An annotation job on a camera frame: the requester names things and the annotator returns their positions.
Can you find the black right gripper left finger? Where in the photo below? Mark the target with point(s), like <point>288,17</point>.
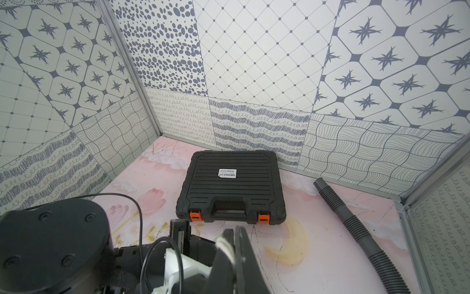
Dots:
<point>222,277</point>

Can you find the cream cloth drawstring bag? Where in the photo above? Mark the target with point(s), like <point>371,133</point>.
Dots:
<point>227,248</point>

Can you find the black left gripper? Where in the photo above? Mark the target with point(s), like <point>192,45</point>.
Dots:
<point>162,272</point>

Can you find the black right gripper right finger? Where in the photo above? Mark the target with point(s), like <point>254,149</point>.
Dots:
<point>249,279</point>

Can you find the black plastic tool case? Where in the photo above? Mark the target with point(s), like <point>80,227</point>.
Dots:
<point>242,186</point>

